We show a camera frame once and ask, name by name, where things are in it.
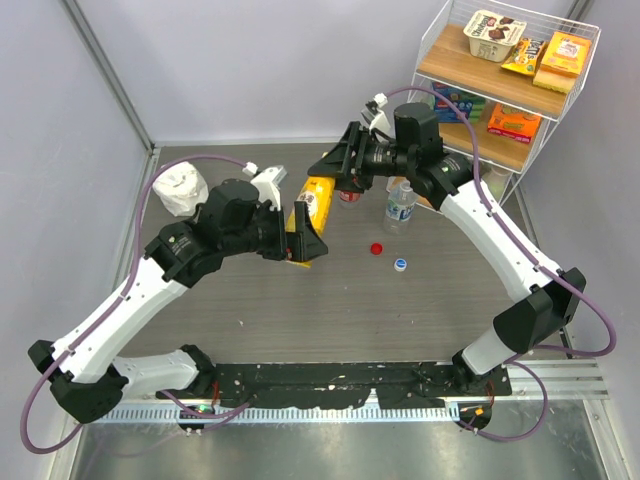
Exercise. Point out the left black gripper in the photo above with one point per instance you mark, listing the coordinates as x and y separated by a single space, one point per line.
304 244

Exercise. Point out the clear bottle blue green label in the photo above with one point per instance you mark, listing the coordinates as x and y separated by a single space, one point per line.
400 205

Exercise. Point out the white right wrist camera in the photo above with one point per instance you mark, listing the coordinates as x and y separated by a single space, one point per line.
374 116

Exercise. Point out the yellow candy bag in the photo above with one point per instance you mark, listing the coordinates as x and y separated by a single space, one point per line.
525 57

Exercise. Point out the white bottle cap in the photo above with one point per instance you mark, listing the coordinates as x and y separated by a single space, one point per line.
400 265

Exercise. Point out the yellow label bottle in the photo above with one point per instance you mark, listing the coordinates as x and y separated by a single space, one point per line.
317 192

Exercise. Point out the white wire shelf rack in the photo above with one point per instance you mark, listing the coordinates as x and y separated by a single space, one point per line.
444 57

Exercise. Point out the white yogurt cup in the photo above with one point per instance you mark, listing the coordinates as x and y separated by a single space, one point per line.
492 36

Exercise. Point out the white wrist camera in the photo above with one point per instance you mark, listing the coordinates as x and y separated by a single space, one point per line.
267 182
374 116

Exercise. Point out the white slotted cable duct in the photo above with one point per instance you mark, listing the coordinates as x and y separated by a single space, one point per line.
166 412

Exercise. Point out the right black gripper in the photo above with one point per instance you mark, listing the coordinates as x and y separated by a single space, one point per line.
350 173

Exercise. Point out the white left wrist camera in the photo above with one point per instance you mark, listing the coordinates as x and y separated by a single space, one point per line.
267 182

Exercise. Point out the blue green box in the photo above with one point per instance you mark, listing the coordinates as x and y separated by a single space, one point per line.
470 105

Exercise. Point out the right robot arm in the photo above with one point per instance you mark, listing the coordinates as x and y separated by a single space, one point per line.
544 296

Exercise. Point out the orange snack box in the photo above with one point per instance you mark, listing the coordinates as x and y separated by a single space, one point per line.
514 124

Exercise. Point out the crumpled white paper towel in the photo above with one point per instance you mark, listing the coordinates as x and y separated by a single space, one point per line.
181 188

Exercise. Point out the red cap clear bottle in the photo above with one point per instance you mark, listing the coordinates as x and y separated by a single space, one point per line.
349 199

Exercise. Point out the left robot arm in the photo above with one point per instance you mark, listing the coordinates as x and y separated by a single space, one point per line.
87 375

